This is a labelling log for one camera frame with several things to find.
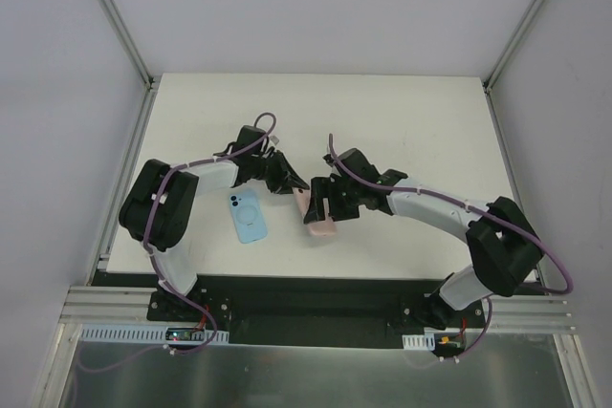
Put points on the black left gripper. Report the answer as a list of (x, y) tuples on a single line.
[(278, 172)]

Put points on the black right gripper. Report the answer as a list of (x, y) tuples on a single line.
[(332, 196)]

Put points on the pink phone case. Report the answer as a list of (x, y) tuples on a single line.
[(325, 228)]

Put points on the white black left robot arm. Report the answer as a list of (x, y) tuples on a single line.
[(158, 206)]

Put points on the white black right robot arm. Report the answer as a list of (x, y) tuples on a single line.
[(501, 242)]

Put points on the light blue phone case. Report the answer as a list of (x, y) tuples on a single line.
[(247, 217)]

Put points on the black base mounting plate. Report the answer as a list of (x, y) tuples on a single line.
[(314, 312)]

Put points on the right white cable duct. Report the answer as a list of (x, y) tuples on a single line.
[(419, 342)]

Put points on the white cable duct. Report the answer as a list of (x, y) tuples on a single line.
[(154, 335), (419, 342)]

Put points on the left white cable duct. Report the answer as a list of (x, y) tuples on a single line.
[(154, 335)]

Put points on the aluminium front frame rail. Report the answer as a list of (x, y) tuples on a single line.
[(520, 314)]

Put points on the left aluminium corner post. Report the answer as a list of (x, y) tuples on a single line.
[(127, 42)]

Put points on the aluminium corner post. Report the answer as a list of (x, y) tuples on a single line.
[(519, 33), (127, 42)]

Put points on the right aluminium corner post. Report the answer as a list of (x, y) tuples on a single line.
[(519, 33)]

